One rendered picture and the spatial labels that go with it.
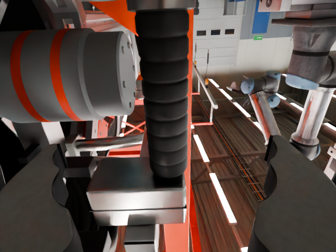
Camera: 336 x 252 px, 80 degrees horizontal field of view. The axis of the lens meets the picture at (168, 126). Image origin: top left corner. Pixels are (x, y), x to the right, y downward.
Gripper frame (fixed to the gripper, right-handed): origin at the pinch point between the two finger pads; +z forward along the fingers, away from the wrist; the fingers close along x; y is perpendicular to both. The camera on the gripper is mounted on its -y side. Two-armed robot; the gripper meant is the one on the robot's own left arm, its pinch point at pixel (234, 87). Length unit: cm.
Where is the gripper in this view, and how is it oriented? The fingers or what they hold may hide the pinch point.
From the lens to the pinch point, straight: 151.5
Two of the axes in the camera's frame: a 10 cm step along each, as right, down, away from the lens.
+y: 0.9, -8.9, -4.4
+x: -9.3, 0.8, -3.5
